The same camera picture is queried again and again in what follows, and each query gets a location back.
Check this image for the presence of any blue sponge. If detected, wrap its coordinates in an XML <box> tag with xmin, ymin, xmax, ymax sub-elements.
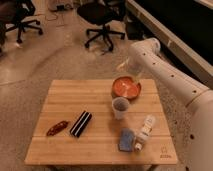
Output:
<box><xmin>118</xmin><ymin>128</ymin><xmax>134</xmax><ymax>152</ymax></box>

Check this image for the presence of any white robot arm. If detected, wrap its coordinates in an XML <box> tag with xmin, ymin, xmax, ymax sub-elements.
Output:
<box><xmin>118</xmin><ymin>38</ymin><xmax>213</xmax><ymax>171</ymax></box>

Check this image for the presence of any black white striped box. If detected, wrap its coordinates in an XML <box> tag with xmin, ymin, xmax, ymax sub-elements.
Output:
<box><xmin>70</xmin><ymin>111</ymin><xmax>92</xmax><ymax>138</ymax></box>

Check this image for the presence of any orange ceramic bowl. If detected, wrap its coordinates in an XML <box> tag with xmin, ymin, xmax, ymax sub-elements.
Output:
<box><xmin>112</xmin><ymin>76</ymin><xmax>141</xmax><ymax>99</ymax></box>

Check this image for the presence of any white plastic bottle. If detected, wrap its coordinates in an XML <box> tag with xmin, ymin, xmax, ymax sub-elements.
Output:
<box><xmin>134</xmin><ymin>115</ymin><xmax>156</xmax><ymax>151</ymax></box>

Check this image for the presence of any long grey workbench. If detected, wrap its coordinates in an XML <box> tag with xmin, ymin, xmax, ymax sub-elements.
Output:
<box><xmin>126</xmin><ymin>0</ymin><xmax>213</xmax><ymax>89</ymax></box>

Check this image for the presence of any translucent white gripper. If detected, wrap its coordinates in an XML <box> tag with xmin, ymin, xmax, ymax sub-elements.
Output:
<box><xmin>116</xmin><ymin>58</ymin><xmax>142</xmax><ymax>84</ymax></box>

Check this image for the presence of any wooden table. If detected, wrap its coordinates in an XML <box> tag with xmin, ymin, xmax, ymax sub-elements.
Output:
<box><xmin>25</xmin><ymin>79</ymin><xmax>178</xmax><ymax>165</ymax></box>

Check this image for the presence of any black office chair left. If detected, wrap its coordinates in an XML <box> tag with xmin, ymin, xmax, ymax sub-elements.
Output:
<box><xmin>0</xmin><ymin>0</ymin><xmax>43</xmax><ymax>46</ymax></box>

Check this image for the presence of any red brown snack wrapper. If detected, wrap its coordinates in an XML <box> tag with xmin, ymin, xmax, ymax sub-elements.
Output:
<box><xmin>46</xmin><ymin>121</ymin><xmax>69</xmax><ymax>136</ymax></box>

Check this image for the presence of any black office chair centre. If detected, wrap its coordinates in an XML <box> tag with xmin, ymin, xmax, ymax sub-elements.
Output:
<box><xmin>77</xmin><ymin>0</ymin><xmax>125</xmax><ymax>51</ymax></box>

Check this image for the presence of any black office chair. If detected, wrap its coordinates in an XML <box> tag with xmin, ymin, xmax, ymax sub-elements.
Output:
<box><xmin>0</xmin><ymin>0</ymin><xmax>43</xmax><ymax>46</ymax></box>
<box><xmin>77</xmin><ymin>0</ymin><xmax>125</xmax><ymax>51</ymax></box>

